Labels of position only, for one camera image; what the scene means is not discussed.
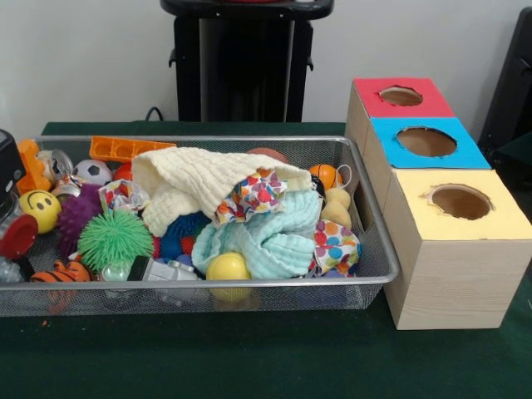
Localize shallow clear mesh bin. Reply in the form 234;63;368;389
0;135;401;318

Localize purple spiky ball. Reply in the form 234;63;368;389
56;183;105;257

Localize blue spiky toy with face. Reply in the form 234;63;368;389
160;210;211;259

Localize clear plastic packet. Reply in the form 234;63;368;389
0;255;24;283

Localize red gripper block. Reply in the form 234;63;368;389
0;214;39;259

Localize orange plastic toy piece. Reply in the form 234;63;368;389
16;139;53;195

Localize yellow smiley ball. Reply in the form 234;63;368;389
18;190;62;234

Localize small orange basketball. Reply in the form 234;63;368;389
308;164;344;190

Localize wooden box with three holes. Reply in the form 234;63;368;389
343;76;532;332

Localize large green spiky ball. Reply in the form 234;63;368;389
77;209;155;273

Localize black upright panel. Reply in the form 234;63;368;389
477;6;532;146

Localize cream ribbed cloth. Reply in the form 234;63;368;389
131;145;313;238

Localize long orange block with holes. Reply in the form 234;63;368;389
89;135;178;163

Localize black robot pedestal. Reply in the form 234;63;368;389
160;0;336;124

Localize mint ribbed cloth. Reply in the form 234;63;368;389
191;190;323;280

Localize plain yellow ball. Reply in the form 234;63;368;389
205;251;253;301

